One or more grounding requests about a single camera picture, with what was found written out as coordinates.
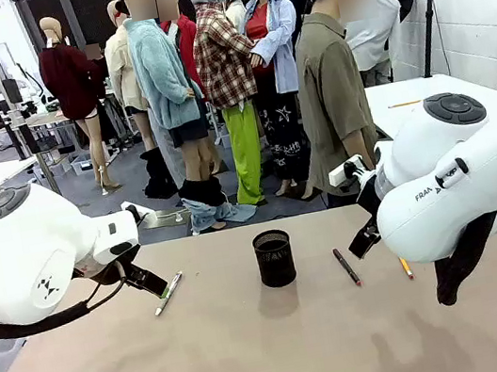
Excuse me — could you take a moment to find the mannequin in white shirt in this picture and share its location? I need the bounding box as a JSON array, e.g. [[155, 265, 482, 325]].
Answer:
[[339, 0, 415, 91]]

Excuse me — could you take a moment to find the mannequin in cream jacket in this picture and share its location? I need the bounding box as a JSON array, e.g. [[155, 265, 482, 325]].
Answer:
[[96, 0, 158, 156]]

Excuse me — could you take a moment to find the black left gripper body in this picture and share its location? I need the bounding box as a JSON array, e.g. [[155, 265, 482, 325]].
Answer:
[[120, 258, 157, 294]]

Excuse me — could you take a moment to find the white wrist mount bar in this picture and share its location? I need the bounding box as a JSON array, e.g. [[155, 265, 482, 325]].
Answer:
[[120, 195, 158, 223], [325, 153, 369, 186]]

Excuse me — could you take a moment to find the large white table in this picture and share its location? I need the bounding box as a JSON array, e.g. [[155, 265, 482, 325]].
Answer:
[[362, 63, 497, 147]]

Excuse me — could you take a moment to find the grey storage bin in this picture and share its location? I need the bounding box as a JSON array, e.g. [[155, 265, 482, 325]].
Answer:
[[68, 152, 97, 177]]

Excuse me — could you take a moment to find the person in olive shirt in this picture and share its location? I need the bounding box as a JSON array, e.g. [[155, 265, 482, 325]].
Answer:
[[279, 0, 416, 212]]

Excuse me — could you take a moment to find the mannequin in light blue shirt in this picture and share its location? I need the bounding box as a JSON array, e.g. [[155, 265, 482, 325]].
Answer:
[[239, 0, 329, 206]]

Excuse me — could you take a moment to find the black clothing heap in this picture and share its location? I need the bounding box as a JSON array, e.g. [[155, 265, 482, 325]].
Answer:
[[136, 143, 181, 202]]

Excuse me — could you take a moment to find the standing person in black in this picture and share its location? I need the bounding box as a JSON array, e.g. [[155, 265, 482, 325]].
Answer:
[[84, 41, 114, 101]]

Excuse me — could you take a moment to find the silver green pen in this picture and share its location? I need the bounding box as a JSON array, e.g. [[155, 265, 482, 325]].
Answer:
[[148, 269, 190, 317]]

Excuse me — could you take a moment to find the metal mannequin base plate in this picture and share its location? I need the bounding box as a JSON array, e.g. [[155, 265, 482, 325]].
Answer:
[[137, 204, 192, 233]]

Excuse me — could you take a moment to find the metal frame workbench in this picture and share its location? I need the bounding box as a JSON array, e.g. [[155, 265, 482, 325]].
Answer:
[[24, 104, 86, 159]]

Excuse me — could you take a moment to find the mannequin in maroon sweater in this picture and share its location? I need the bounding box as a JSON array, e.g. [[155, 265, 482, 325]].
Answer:
[[31, 8, 125, 203]]

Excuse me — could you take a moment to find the mannequin in red jacket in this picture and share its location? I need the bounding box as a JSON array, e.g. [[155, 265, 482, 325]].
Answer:
[[154, 0, 213, 113]]

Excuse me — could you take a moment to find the black tripod stand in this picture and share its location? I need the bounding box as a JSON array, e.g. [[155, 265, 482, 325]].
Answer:
[[410, 0, 456, 79]]

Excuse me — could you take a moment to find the blue jeans heap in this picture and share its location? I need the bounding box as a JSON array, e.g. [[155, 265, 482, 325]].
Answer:
[[184, 193, 261, 236]]

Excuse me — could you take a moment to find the yellow pencil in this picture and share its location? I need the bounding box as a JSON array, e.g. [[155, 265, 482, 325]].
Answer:
[[387, 98, 423, 110], [398, 254, 416, 283]]

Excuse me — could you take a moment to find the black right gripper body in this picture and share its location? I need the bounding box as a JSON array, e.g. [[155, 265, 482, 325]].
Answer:
[[350, 169, 389, 237]]

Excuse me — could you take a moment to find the person's right forearm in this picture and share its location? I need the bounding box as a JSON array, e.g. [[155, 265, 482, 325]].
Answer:
[[342, 126, 378, 176]]

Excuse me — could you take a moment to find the mannequin in blue fleece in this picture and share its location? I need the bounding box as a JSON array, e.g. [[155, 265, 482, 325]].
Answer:
[[119, 0, 237, 240]]

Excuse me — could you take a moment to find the mannequin in plaid shirt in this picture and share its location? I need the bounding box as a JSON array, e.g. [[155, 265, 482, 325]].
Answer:
[[184, 0, 281, 212]]

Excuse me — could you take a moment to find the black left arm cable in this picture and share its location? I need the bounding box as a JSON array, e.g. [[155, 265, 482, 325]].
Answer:
[[0, 262, 134, 341]]

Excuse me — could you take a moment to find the black mesh pen holder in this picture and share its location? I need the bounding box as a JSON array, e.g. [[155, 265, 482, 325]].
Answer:
[[249, 226, 299, 291]]

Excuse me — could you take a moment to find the dark pen with red tip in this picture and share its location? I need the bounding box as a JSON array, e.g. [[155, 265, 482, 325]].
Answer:
[[331, 245, 363, 290]]

